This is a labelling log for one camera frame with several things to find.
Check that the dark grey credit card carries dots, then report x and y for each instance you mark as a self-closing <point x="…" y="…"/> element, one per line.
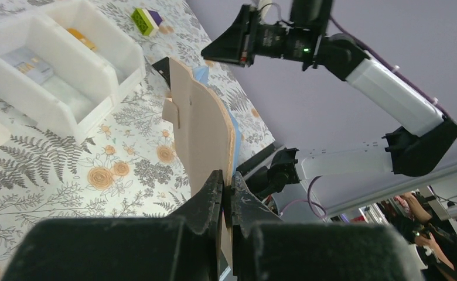
<point x="162" y="66"/>

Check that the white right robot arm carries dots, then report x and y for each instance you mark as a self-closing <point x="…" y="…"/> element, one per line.
<point x="426" y="131"/>

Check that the green white purple toy block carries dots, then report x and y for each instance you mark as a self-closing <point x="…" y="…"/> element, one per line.
<point x="147" y="21"/>

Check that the person in black shirt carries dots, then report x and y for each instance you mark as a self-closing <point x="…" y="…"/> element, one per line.
<point x="422" y="229"/>

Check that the white VIP card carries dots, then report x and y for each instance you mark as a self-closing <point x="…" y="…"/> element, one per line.
<point x="30" y="64"/>

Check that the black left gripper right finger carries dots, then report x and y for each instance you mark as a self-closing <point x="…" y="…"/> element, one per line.
<point x="264" y="247"/>

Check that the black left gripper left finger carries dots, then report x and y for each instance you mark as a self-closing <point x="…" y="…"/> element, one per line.
<point x="184" y="245"/>

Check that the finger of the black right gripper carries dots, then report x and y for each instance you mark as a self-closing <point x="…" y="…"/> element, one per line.
<point x="232" y="46"/>

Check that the beige leather card holder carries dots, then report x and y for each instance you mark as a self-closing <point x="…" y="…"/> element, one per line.
<point x="205" y="143"/>

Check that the orange gold card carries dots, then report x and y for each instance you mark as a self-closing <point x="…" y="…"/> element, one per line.
<point x="83" y="39"/>

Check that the white two-compartment plastic bin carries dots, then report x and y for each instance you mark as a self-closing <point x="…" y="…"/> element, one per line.
<point x="87" y="85"/>

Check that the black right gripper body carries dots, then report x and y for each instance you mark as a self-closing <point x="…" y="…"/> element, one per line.
<point x="297" y="42"/>

